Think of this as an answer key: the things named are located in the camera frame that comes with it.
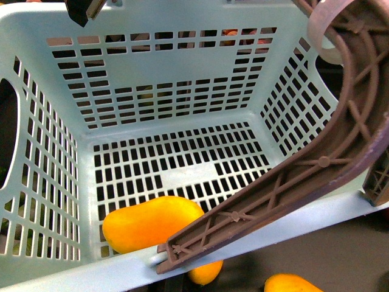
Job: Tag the yellow mango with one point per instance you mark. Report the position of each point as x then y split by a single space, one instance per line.
150 223

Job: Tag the light blue plastic basket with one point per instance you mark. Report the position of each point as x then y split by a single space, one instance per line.
194 99

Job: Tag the brown basket handle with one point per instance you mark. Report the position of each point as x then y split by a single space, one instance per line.
352 33

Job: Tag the orange mango on shelf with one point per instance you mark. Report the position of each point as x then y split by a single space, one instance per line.
288 283

